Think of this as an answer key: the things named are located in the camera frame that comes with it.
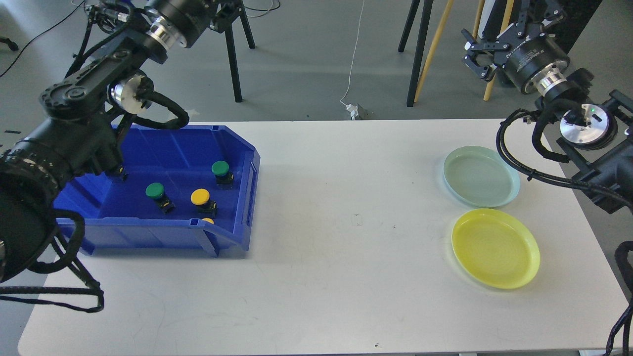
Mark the black tripod left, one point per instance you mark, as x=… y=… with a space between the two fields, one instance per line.
x=229 y=11

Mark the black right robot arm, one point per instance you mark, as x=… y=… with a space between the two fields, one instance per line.
x=602 y=35

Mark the blue plastic storage bin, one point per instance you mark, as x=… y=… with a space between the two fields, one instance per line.
x=118 y=215

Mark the yellow plate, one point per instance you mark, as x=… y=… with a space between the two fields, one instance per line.
x=495 y=248

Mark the black tripod leg right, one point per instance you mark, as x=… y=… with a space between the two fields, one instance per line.
x=426 y=7

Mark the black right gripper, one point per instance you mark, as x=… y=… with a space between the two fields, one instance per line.
x=528 y=56

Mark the light green plate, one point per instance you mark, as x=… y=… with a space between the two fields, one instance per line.
x=479 y=177

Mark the wooden stand legs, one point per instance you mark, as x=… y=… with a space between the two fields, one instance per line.
x=435 y=49

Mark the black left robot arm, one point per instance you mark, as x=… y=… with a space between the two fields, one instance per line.
x=89 y=114

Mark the green push button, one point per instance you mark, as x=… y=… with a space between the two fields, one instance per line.
x=155 y=191
x=224 y=177

